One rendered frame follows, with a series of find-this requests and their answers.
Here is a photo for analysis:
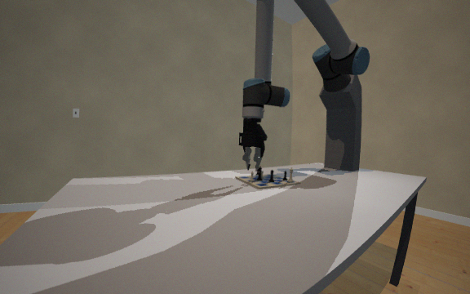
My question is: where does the blue and tan chessboard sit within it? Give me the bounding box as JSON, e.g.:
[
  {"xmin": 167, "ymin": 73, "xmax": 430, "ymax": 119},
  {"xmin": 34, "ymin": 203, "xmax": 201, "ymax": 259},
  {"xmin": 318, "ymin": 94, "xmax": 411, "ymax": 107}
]
[{"xmin": 235, "ymin": 174, "xmax": 301, "ymax": 189}]

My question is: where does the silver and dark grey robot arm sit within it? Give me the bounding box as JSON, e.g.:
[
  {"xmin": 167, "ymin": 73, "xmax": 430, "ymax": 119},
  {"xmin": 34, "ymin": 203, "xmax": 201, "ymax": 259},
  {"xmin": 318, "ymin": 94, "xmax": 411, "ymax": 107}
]
[{"xmin": 242, "ymin": 0, "xmax": 370, "ymax": 118}]

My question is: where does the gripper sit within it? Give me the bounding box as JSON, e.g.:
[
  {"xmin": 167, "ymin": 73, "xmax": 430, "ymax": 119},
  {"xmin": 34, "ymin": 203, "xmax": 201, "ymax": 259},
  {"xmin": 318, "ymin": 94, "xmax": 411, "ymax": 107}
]
[{"xmin": 239, "ymin": 118, "xmax": 265, "ymax": 172}]

